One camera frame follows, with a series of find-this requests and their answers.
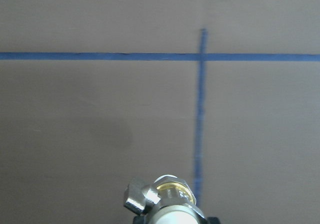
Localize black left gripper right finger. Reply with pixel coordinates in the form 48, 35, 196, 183
206, 216, 220, 224

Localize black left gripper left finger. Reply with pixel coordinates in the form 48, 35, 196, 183
133, 215, 146, 224

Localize white PPR valve with brass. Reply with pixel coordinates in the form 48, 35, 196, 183
123, 174, 207, 223

